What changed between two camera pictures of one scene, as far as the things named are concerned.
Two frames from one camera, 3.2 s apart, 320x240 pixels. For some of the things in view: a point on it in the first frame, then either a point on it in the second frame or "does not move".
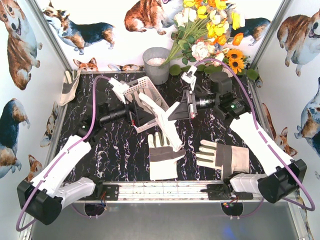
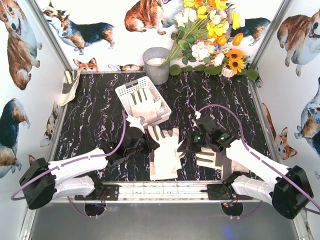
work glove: [170, 130] -> [165, 159]
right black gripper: [191, 104] -> [191, 139]
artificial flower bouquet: [204, 29] does not move
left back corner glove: [69, 86] does not move
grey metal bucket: [153, 58] does not move
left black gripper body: [133, 113] -> [144, 139]
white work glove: [135, 95] does not move
